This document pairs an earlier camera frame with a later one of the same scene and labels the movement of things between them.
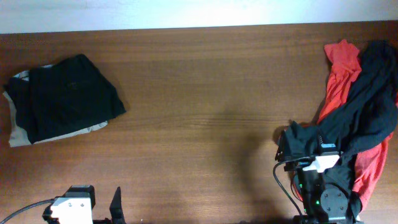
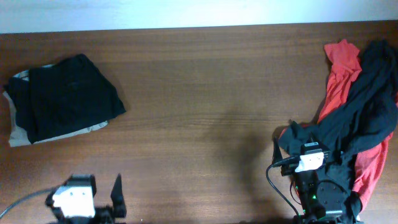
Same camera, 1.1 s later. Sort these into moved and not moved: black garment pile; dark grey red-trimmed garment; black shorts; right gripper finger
Moved: right gripper finger
Not moved: dark grey red-trimmed garment; black shorts; black garment pile
